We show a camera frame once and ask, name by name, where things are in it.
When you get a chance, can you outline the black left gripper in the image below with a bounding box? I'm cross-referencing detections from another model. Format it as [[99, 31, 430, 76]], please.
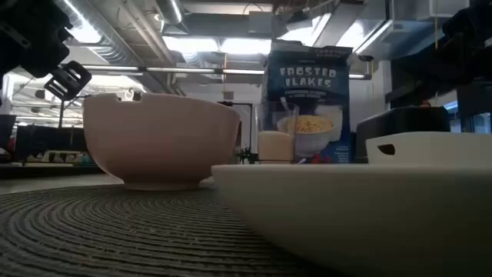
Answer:
[[0, 0, 92, 102]]

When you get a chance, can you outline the blue frosted flakes cereal box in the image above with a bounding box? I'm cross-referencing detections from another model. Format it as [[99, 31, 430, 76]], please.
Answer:
[[261, 39, 354, 165]]

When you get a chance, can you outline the black background shelf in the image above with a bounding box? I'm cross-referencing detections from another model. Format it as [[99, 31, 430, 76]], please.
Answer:
[[15, 125, 88, 163]]

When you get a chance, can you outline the pink ceramic bowl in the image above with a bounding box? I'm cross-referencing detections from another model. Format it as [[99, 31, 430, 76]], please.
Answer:
[[82, 92, 241, 192]]

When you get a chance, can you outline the grey round woven placemat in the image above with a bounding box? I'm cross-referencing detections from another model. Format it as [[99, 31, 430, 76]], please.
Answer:
[[0, 183, 347, 277]]

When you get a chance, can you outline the black thin metal stand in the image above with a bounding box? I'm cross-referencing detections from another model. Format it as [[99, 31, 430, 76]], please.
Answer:
[[217, 100, 255, 165]]

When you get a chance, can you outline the clear glass of milk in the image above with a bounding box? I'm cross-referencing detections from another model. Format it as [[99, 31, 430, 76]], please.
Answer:
[[256, 101, 301, 165]]

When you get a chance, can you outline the pale green plate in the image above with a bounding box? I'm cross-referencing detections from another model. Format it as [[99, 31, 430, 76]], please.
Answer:
[[211, 164, 492, 277]]

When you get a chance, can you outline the black toaster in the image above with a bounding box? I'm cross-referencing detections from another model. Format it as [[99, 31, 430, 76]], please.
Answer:
[[354, 105, 451, 164]]

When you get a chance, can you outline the white rectangular tray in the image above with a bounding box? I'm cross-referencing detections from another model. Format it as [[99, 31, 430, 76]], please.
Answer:
[[364, 131, 492, 169]]

